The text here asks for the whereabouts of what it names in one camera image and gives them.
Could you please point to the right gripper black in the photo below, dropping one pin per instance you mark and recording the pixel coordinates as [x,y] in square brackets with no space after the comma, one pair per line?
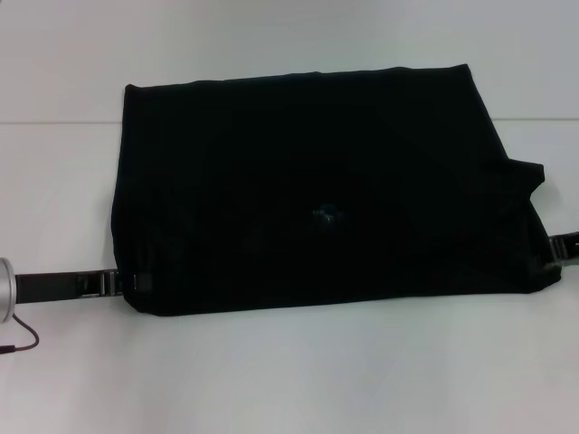
[572,246]

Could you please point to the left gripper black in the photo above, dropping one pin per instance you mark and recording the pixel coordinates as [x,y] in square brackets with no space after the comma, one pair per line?
[54,285]

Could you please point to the left robot arm silver white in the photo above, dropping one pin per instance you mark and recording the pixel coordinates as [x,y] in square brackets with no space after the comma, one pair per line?
[6,289]

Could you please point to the black shirt with FREE print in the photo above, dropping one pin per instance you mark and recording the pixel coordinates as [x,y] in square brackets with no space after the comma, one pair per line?
[316,181]

